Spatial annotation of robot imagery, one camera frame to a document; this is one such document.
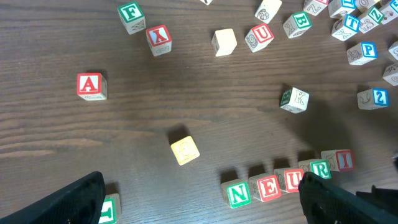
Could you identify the green J block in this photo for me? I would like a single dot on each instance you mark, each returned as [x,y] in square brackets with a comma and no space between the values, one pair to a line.
[111,209]

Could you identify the green N block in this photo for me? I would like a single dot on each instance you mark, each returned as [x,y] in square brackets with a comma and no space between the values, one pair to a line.
[236,193]

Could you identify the red A block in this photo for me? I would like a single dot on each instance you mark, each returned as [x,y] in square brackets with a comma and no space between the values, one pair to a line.
[92,86]

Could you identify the blue S block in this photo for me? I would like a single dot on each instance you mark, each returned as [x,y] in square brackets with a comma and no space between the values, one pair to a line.
[389,9]

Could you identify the blue L block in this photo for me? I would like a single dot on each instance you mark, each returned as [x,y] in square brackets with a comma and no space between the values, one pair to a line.
[339,8]

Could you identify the yellow block lower right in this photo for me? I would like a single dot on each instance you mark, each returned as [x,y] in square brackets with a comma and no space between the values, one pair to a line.
[390,74]

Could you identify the white K block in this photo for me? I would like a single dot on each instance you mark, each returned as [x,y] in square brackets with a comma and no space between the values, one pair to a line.
[294,100]

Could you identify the yellow block lower left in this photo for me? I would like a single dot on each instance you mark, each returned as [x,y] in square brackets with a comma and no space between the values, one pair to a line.
[185,150]

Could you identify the blue 2 block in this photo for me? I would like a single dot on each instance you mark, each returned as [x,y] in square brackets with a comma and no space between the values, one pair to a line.
[373,98]

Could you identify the yellow block centre left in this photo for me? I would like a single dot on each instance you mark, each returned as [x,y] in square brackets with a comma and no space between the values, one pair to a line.
[224,42]

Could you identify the yellow block mid right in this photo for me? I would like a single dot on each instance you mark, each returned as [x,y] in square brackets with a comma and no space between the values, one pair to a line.
[393,50]

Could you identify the green F block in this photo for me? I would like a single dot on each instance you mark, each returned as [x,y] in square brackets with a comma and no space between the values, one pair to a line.
[132,17]

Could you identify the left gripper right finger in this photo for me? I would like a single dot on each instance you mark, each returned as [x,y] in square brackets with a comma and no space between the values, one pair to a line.
[324,202]

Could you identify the green Z block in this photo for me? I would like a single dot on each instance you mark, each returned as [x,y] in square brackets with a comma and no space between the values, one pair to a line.
[370,19]

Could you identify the green R block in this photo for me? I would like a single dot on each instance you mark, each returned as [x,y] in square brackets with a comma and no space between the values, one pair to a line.
[319,167]

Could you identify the red E block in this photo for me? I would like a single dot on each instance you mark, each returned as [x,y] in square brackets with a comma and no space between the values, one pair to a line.
[264,187]

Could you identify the red u block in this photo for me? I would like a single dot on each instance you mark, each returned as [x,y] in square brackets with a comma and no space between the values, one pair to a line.
[259,37]
[289,179]

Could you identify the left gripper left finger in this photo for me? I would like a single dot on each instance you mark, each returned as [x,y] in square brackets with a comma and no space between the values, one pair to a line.
[79,202]

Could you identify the yellow block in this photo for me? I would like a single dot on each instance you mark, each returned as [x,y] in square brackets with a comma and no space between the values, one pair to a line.
[224,42]
[185,150]
[390,74]
[364,5]
[267,10]

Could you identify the red i block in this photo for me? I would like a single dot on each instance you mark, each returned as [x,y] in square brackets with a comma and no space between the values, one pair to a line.
[314,7]
[341,160]

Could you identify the green B block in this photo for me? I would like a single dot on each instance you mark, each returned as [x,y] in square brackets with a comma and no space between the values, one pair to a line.
[297,24]

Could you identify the blue T block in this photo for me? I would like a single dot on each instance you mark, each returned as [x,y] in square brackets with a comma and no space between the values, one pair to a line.
[346,27]

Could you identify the yellow block upper centre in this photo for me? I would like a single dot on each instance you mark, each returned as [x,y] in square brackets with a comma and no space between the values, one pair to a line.
[267,10]

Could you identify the blue P block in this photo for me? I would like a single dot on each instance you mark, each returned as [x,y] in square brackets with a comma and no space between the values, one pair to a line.
[362,53]

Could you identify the yellow block upper right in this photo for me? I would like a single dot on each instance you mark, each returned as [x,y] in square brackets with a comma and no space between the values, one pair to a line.
[364,5]

